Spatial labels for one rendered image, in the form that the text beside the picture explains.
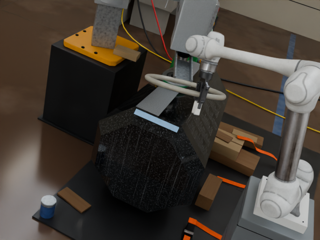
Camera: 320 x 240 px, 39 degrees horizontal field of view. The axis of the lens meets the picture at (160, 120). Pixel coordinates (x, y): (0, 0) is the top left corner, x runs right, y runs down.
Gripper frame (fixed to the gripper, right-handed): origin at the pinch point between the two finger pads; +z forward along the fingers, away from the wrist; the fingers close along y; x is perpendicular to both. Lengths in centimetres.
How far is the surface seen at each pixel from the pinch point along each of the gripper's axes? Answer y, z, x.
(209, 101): 88, 7, -48
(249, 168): 113, 61, -114
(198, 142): 50, 30, -30
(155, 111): 57, 17, 3
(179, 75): 55, -10, -6
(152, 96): 74, 10, 2
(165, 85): 6.4, -7.7, 18.4
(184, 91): 0.3, -7.5, 9.6
